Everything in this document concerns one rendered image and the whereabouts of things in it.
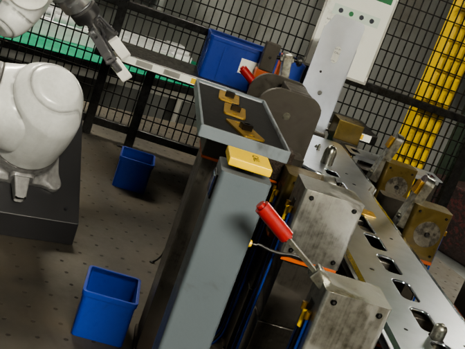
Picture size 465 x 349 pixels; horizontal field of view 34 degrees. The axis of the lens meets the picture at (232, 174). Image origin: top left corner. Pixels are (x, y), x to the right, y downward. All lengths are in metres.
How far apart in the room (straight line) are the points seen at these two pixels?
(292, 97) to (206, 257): 0.58
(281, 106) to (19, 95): 0.51
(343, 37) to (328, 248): 1.14
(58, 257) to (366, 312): 0.84
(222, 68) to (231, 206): 1.35
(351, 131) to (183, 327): 1.32
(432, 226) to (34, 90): 0.87
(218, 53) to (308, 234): 1.20
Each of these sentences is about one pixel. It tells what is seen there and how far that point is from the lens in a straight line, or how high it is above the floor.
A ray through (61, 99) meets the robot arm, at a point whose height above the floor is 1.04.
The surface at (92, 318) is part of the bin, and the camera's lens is 1.39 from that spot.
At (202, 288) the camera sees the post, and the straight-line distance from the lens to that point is 1.06.
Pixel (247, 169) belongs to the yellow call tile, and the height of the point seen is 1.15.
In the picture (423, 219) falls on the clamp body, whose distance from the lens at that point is 1.70.
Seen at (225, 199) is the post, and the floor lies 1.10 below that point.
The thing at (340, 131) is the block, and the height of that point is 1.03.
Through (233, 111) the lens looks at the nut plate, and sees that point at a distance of 1.27.
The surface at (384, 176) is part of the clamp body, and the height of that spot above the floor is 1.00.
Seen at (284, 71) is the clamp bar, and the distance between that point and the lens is 1.97.
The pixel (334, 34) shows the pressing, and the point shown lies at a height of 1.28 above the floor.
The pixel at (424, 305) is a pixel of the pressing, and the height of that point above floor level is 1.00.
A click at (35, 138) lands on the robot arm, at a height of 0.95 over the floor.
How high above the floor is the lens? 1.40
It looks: 15 degrees down
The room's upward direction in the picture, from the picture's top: 20 degrees clockwise
